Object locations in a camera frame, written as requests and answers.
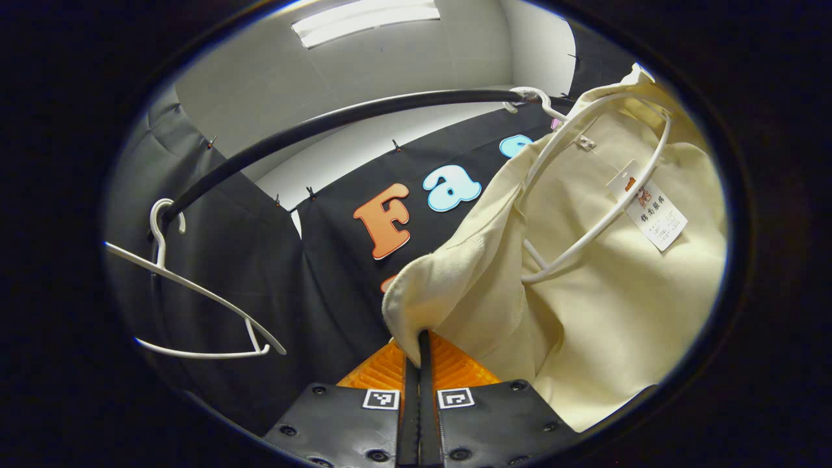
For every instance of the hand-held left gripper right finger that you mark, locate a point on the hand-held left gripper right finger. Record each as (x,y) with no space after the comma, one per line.
(500,422)

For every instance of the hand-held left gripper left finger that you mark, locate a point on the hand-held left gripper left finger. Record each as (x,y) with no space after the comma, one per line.
(338,422)

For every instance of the cream collared shirt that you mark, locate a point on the cream collared shirt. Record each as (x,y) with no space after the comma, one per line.
(617,312)

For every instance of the white plastic clothes hanger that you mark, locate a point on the white plastic clothes hanger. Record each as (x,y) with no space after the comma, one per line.
(156,234)
(530,91)

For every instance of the black backdrop cloth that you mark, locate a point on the black backdrop cloth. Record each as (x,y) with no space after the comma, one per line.
(247,260)

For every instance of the white paper garment tag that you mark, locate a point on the white paper garment tag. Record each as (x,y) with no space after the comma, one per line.
(656,218)

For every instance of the ceiling light panel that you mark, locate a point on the ceiling light panel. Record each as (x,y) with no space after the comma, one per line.
(364,19)

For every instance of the black clothes rack rail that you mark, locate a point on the black clothes rack rail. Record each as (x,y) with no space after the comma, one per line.
(338,116)

